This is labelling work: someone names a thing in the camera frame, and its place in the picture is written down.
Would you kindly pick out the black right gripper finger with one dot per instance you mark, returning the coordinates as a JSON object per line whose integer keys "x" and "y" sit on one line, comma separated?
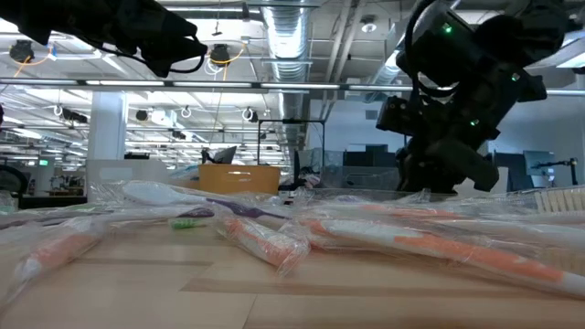
{"x": 471, "y": 162}
{"x": 425, "y": 176}

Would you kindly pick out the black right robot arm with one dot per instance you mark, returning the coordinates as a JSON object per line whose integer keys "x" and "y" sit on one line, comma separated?
{"x": 503, "y": 45}

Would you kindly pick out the orange wrapped toothbrush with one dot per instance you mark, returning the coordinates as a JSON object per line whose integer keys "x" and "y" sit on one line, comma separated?
{"x": 457, "y": 253}
{"x": 402, "y": 212}
{"x": 55, "y": 253}
{"x": 260, "y": 242}

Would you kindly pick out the long horizontal light bar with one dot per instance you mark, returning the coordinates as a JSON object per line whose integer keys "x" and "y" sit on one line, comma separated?
{"x": 137, "y": 83}

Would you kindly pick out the grey plastic bin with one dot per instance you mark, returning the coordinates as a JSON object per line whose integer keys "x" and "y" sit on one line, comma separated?
{"x": 361, "y": 178}

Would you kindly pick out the grey desk monitor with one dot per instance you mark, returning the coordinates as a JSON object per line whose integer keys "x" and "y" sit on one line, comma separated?
{"x": 539, "y": 164}

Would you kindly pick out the white building pillar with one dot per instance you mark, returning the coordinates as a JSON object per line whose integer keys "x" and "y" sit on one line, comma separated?
{"x": 107, "y": 128}

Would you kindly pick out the round ceiling sensor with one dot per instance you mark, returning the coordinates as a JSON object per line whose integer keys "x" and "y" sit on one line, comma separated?
{"x": 369, "y": 26}

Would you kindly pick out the tilted grey monitor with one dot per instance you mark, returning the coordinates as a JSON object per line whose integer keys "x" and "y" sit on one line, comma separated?
{"x": 226, "y": 155}

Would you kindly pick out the orange plastic bin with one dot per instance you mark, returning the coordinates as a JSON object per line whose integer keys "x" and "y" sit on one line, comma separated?
{"x": 240, "y": 180}

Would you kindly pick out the green exit sign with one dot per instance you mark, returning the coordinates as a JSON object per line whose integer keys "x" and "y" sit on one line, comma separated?
{"x": 43, "y": 162}

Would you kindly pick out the green wrapped toothbrush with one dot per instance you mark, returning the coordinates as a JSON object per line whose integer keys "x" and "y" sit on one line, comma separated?
{"x": 185, "y": 223}

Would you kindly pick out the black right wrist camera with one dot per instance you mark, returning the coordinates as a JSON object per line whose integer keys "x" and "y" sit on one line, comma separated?
{"x": 394, "y": 114}

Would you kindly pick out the silver smooth air duct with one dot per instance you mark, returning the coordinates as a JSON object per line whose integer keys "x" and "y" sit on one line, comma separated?
{"x": 386, "y": 68}

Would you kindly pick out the silver ribbed air duct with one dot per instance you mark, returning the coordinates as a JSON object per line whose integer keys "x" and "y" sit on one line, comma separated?
{"x": 288, "y": 45}

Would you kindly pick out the black frame stand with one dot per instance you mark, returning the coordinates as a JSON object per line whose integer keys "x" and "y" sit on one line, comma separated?
{"x": 292, "y": 121}

